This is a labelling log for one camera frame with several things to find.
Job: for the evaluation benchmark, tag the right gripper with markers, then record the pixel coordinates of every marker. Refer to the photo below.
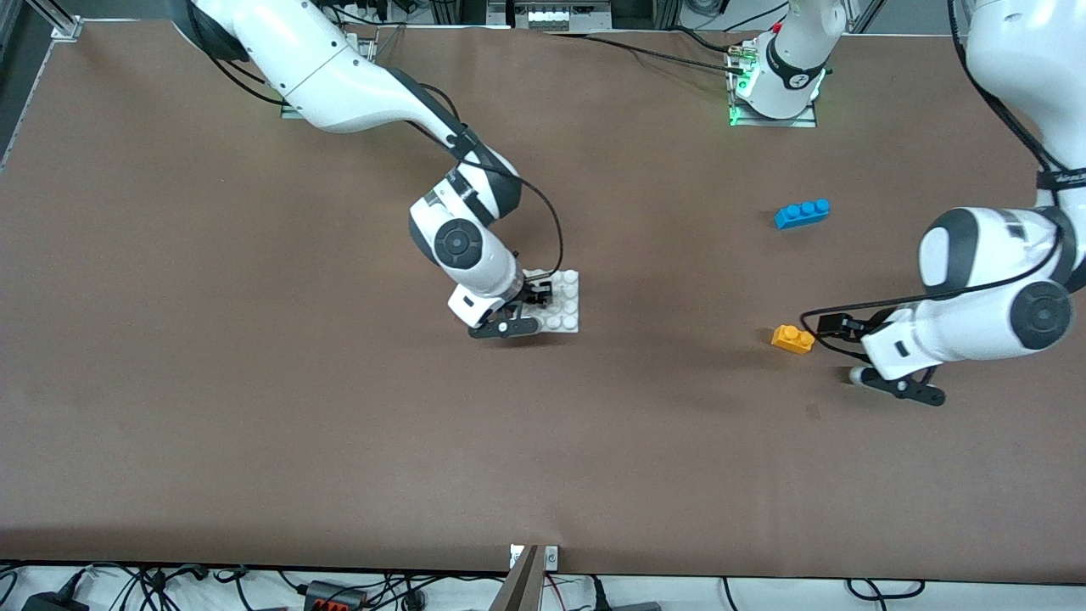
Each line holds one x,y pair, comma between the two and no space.
532,295

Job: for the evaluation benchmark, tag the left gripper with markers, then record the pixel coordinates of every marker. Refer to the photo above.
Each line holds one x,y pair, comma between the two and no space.
867,326

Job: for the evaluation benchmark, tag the white studded base plate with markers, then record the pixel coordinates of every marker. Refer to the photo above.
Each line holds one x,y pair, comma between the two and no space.
564,305

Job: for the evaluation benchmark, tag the yellow two-stud block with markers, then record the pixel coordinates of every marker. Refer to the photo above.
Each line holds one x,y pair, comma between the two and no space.
793,341

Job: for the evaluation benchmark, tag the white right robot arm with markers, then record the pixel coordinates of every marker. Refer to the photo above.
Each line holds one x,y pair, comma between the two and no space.
339,76

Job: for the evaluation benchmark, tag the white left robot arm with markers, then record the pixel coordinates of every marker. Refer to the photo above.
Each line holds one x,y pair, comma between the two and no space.
976,255

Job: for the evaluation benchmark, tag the blue three-stud block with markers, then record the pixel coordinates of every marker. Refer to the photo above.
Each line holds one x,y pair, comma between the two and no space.
802,214

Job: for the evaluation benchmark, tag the white power strip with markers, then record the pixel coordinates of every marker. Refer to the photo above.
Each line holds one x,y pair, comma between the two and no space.
550,15

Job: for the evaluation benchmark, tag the black orange connector box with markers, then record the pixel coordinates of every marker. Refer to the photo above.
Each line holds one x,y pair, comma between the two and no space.
335,598

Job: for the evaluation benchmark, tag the black power adapter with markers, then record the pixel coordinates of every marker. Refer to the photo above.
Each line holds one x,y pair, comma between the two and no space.
51,602

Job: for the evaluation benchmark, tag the small metal bracket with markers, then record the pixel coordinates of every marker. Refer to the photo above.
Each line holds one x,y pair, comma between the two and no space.
551,557

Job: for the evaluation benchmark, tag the grey camera pole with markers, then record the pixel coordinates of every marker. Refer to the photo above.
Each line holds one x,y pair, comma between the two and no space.
519,590

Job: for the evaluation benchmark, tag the aluminium frame post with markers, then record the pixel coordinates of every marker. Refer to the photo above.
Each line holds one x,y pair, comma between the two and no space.
64,30

